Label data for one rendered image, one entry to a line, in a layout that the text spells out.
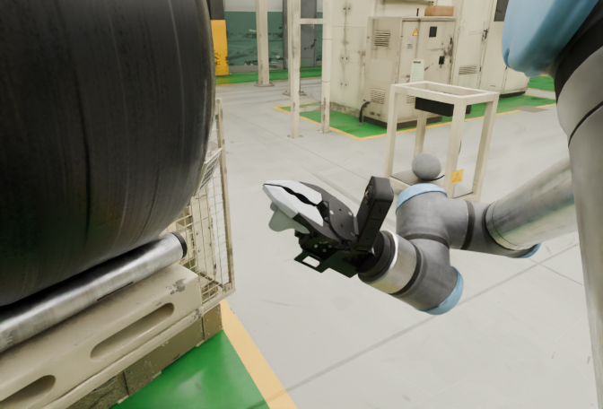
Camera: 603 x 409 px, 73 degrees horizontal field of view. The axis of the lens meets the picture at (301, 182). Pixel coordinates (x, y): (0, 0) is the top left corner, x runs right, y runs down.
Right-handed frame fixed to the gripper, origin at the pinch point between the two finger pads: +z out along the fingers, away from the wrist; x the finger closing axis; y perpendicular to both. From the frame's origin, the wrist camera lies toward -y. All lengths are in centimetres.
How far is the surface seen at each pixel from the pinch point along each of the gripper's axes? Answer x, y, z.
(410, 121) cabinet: 377, 101, -250
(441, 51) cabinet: 420, 26, -234
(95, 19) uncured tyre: -7.5, -11.3, 24.6
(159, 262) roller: -4.1, 18.7, 6.3
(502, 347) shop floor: 38, 44, -141
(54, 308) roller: -13.9, 20.6, 15.7
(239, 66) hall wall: 902, 422, -136
